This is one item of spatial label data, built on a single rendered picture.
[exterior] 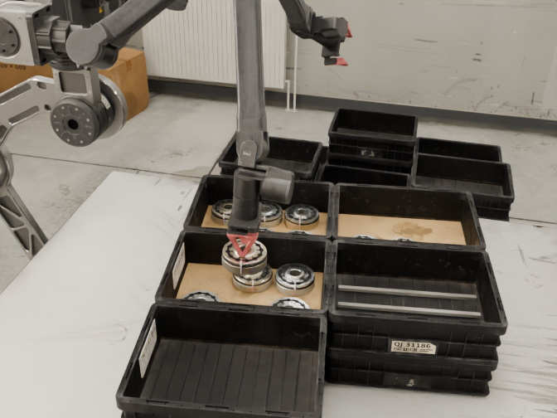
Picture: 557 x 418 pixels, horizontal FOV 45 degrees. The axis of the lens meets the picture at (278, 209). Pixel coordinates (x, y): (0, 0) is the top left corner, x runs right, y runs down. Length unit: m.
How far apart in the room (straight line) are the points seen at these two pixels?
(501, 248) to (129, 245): 1.17
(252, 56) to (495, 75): 3.36
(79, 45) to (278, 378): 0.84
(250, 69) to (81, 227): 1.05
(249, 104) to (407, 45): 3.24
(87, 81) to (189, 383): 0.86
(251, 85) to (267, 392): 0.65
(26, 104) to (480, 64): 3.20
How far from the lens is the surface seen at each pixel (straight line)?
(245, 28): 1.45
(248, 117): 1.42
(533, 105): 4.78
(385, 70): 4.68
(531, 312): 2.03
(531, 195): 4.07
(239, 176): 1.43
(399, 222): 2.05
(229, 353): 1.59
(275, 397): 1.49
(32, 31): 1.61
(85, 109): 1.92
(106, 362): 1.79
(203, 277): 1.80
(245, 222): 1.47
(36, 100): 2.13
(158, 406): 1.36
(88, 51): 1.54
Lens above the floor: 1.93
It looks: 32 degrees down
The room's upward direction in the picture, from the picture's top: 1 degrees clockwise
